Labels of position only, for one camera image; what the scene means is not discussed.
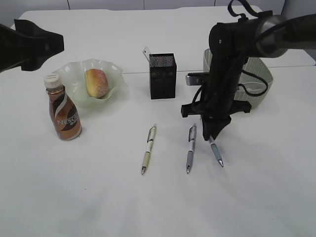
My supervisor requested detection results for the sugared bread bun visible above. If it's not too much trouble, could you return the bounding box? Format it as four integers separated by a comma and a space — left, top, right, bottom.
85, 69, 108, 98

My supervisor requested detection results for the clear plastic ruler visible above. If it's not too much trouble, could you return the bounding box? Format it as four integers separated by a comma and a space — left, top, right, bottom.
143, 46, 152, 66

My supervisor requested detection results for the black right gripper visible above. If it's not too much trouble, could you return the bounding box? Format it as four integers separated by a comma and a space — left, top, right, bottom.
181, 96, 251, 141

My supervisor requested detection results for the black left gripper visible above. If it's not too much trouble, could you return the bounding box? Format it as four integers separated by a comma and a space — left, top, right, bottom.
0, 19, 65, 72

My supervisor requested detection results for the brown Nescafe coffee bottle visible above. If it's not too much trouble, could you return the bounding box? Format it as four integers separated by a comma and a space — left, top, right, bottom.
44, 74, 82, 140

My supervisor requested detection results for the green plastic woven basket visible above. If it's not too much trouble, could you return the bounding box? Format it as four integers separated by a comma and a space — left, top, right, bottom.
202, 48, 274, 111

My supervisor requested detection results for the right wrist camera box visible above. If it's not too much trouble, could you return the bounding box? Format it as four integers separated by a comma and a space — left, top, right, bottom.
185, 73, 209, 86

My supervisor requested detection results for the beige retractable pen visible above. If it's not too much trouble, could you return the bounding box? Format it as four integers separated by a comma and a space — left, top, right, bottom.
141, 124, 157, 175

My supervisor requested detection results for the light blue retractable pen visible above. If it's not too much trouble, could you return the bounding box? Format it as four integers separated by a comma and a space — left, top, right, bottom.
208, 136, 224, 167

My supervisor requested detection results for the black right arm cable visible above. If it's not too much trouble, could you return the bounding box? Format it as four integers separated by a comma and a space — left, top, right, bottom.
191, 0, 274, 109

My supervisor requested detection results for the black mesh pen holder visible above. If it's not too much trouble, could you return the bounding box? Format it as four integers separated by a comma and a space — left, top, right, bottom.
150, 53, 177, 100

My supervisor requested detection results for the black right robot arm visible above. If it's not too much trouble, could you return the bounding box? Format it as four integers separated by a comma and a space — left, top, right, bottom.
181, 14, 316, 141

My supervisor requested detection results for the green glass wavy plate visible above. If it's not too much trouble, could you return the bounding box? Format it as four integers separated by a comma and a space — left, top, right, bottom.
53, 59, 125, 108

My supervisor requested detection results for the grey retractable pen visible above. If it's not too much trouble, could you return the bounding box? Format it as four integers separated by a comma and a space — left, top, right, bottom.
186, 123, 197, 174

